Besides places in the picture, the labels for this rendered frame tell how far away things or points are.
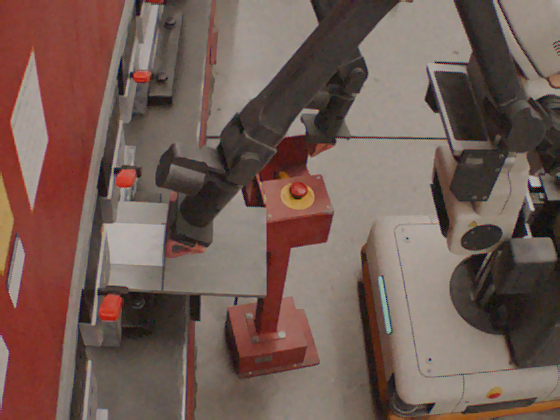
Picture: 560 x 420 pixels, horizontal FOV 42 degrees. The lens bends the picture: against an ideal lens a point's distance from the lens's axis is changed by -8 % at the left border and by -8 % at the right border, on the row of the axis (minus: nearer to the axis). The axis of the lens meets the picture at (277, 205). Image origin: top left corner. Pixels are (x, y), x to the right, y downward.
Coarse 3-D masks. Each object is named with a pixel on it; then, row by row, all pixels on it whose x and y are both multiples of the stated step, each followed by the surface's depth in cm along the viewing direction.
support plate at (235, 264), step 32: (160, 224) 136; (224, 224) 137; (256, 224) 138; (192, 256) 133; (224, 256) 133; (256, 256) 134; (128, 288) 128; (160, 288) 128; (192, 288) 129; (224, 288) 130; (256, 288) 130
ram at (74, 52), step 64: (0, 0) 47; (64, 0) 68; (0, 64) 49; (64, 64) 71; (0, 128) 51; (64, 128) 74; (64, 192) 76; (64, 256) 77; (0, 320) 52; (64, 320) 77
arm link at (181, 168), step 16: (176, 144) 116; (160, 160) 119; (176, 160) 114; (192, 160) 115; (208, 160) 116; (224, 160) 119; (240, 160) 114; (256, 160) 114; (160, 176) 117; (176, 176) 115; (192, 176) 116; (240, 176) 115; (192, 192) 118
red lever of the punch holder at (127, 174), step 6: (114, 168) 110; (120, 168) 109; (126, 168) 109; (132, 168) 109; (138, 168) 109; (120, 174) 103; (126, 174) 103; (132, 174) 104; (138, 174) 109; (120, 180) 102; (126, 180) 102; (132, 180) 102; (120, 186) 102; (126, 186) 102
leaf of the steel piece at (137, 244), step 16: (112, 224) 135; (128, 224) 135; (144, 224) 136; (112, 240) 133; (128, 240) 133; (144, 240) 134; (160, 240) 134; (112, 256) 131; (128, 256) 131; (144, 256) 132; (160, 256) 132
